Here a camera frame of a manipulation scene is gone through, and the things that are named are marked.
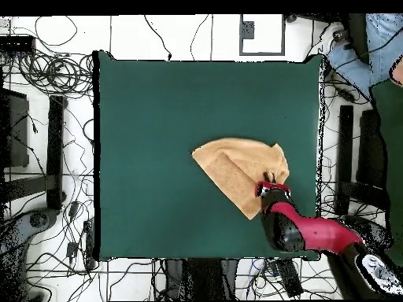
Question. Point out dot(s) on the tan terry towel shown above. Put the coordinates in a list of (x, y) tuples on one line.
[(233, 163)]

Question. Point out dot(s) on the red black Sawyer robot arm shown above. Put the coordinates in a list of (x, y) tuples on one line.
[(324, 234)]

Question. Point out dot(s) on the flat black device box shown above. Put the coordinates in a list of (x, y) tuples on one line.
[(17, 44)]

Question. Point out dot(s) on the person's hand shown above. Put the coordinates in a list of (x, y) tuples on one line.
[(398, 72)]

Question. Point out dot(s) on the long black stand bar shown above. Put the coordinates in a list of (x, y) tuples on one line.
[(344, 151), (56, 151)]

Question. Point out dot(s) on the black power strip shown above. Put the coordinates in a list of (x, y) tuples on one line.
[(289, 278)]

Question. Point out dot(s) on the black stand crossbar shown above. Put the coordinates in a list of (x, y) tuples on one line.
[(25, 187), (368, 195)]

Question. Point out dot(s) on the large black box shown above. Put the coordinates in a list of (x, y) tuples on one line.
[(371, 148), (14, 132)]

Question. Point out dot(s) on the black power adapter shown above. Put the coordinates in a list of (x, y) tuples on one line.
[(345, 94)]

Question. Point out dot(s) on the dark green table cloth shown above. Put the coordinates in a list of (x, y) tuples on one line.
[(141, 125)]

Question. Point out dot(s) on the small gray floor plate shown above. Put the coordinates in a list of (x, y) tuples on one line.
[(248, 30)]

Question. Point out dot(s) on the person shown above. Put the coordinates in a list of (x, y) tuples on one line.
[(382, 37)]

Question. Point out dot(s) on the small black adapter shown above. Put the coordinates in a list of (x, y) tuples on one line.
[(74, 209), (71, 249)]

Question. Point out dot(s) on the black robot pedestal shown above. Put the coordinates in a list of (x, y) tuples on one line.
[(201, 280)]

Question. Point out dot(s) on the gray floor frame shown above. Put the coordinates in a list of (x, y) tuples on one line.
[(261, 53)]

